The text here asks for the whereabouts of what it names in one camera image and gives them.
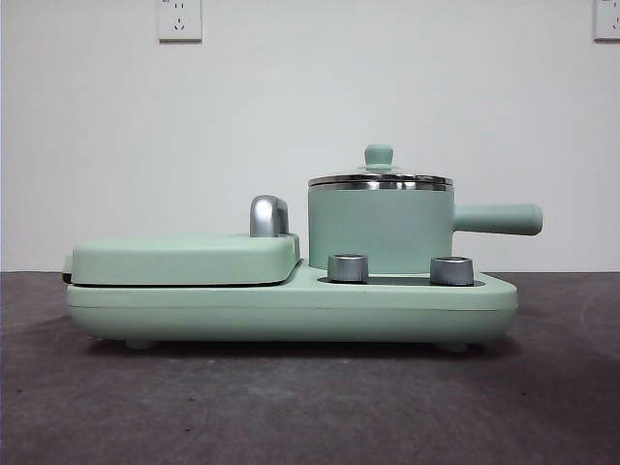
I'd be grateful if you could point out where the white wall socket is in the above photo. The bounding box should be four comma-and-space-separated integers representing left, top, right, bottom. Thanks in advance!
594, 0, 620, 43
157, 0, 203, 43

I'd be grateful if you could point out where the glass lid with green knob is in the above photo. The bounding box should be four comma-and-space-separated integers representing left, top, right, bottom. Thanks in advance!
308, 142, 454, 187

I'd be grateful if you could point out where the silver control knob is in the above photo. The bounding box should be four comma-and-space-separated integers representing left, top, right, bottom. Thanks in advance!
429, 255, 474, 286
327, 253, 368, 283

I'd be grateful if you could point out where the mint green breakfast maker base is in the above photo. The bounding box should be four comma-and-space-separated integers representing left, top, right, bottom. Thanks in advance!
66, 256, 518, 351

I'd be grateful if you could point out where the mint green grill cover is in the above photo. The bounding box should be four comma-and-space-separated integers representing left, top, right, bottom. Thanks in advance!
61, 231, 301, 287

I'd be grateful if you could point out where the chrome grill cover handle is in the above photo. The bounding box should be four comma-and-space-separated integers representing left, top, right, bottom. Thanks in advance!
249, 194, 292, 238

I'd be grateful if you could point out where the mint green pot with handle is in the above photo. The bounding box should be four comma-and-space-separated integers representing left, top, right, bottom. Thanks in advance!
307, 181, 543, 273

